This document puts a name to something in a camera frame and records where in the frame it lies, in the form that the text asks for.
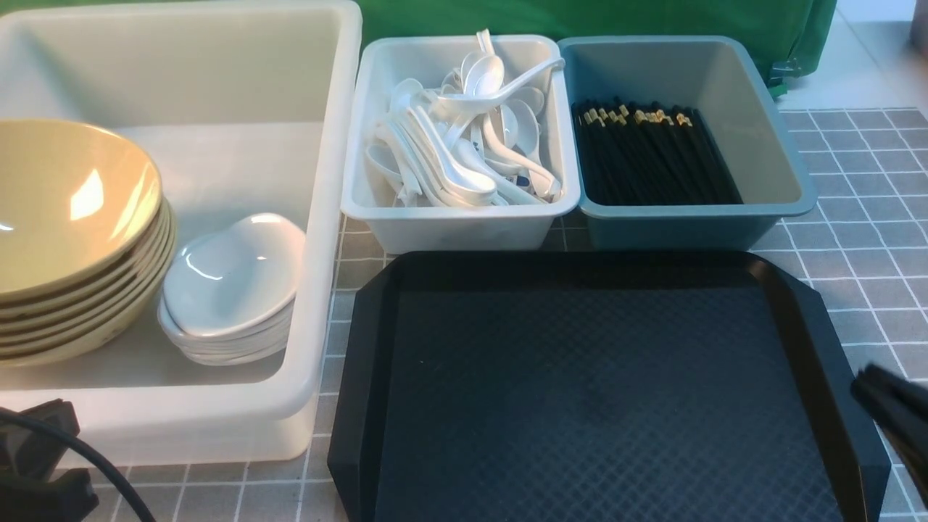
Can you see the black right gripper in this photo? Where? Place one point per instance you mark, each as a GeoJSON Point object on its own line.
{"type": "Point", "coordinates": [899, 407]}

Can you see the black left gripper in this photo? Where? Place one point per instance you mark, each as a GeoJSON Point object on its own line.
{"type": "Point", "coordinates": [29, 493]}

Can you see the beige noodle bowl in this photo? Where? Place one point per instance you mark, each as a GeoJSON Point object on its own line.
{"type": "Point", "coordinates": [74, 198]}

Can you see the white soup spoon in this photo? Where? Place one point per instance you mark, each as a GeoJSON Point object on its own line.
{"type": "Point", "coordinates": [484, 88]}

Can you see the beige stacked bowl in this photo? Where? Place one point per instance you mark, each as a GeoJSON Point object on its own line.
{"type": "Point", "coordinates": [90, 308]}
{"type": "Point", "coordinates": [138, 312]}
{"type": "Point", "coordinates": [46, 339]}
{"type": "Point", "coordinates": [123, 330]}

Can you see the bottom beige stacked bowl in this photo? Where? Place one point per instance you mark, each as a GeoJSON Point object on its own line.
{"type": "Point", "coordinates": [123, 330]}

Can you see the beige bowl stack top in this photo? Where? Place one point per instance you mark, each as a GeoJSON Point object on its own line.
{"type": "Point", "coordinates": [128, 265]}

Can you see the black serving tray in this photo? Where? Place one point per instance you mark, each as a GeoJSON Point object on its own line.
{"type": "Point", "coordinates": [599, 386]}

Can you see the white dish stack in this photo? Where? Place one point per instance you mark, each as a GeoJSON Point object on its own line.
{"type": "Point", "coordinates": [265, 341]}

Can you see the white square dish in bin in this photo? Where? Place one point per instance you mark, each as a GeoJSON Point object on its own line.
{"type": "Point", "coordinates": [237, 278]}

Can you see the grey-blue chopstick bin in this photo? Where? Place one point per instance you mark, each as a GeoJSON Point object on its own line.
{"type": "Point", "coordinates": [715, 75]}

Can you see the bundle of black chopsticks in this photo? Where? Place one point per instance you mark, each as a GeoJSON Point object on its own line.
{"type": "Point", "coordinates": [634, 154]}

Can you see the large white plastic bin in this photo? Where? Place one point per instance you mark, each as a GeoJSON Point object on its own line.
{"type": "Point", "coordinates": [245, 108]}

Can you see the pile of white spoons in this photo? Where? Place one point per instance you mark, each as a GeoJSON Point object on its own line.
{"type": "Point", "coordinates": [430, 155]}

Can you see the white spoon bin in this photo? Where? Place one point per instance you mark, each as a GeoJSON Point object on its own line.
{"type": "Point", "coordinates": [366, 196]}

